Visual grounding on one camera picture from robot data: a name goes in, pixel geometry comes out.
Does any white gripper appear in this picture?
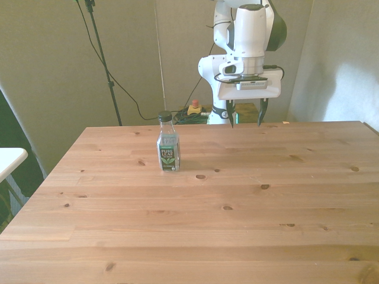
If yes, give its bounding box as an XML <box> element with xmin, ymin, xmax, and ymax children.
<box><xmin>217</xmin><ymin>69</ymin><xmax>282</xmax><ymax>129</ymax></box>

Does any white side table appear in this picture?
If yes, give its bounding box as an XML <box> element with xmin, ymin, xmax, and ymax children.
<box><xmin>0</xmin><ymin>147</ymin><xmax>29</xmax><ymax>183</ymax></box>

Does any black cable on wall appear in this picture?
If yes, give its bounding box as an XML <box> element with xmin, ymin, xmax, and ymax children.
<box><xmin>75</xmin><ymin>0</ymin><xmax>208</xmax><ymax>121</ymax></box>

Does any red emergency stop button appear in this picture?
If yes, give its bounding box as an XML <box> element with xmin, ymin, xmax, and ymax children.
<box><xmin>188</xmin><ymin>99</ymin><xmax>203</xmax><ymax>116</ymax></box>

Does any coiled green cable bundle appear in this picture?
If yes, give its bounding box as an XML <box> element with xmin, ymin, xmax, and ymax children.
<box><xmin>172</xmin><ymin>108</ymin><xmax>211</xmax><ymax>125</ymax></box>

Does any thin white vertical pole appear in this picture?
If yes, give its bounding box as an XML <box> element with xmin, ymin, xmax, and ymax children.
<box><xmin>153</xmin><ymin>0</ymin><xmax>167</xmax><ymax>112</ymax></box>

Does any black camera tripod stand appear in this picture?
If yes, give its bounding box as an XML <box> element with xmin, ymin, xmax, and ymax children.
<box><xmin>83</xmin><ymin>0</ymin><xmax>124</xmax><ymax>127</ymax></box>

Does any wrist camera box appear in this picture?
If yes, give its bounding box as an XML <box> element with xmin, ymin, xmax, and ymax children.
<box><xmin>236</xmin><ymin>77</ymin><xmax>269</xmax><ymax>91</ymax></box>

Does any clear Pure Leaf tea bottle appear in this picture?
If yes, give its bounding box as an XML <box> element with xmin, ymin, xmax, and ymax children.
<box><xmin>156</xmin><ymin>111</ymin><xmax>181</xmax><ymax>172</ymax></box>

